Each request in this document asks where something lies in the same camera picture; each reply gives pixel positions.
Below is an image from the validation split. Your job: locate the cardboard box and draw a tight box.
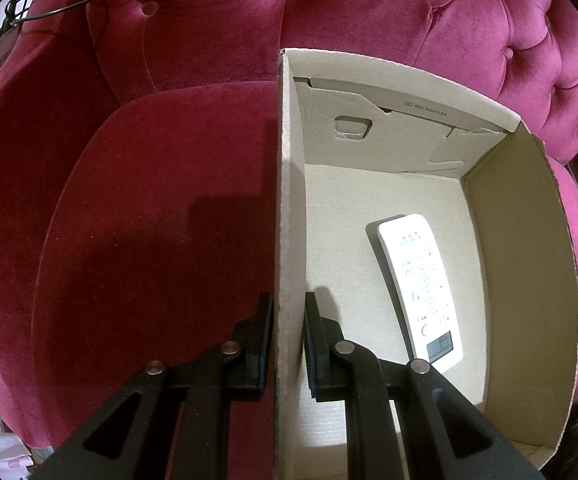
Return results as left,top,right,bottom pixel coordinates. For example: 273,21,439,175
271,47,578,480

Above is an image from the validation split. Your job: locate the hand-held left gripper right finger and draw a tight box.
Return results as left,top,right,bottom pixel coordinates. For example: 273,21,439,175
303,291,545,480

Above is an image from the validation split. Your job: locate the white remote control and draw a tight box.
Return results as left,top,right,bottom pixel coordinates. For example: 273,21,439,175
376,214,464,374

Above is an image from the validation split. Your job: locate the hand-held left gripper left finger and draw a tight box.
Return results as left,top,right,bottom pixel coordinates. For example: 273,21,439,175
29,292,275,480

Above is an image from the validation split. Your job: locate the black cable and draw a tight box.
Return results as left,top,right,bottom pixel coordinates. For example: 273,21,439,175
5,0,100,30

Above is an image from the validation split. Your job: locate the pink tufted velvet sofa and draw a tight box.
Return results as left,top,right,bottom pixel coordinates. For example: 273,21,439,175
0,0,578,466

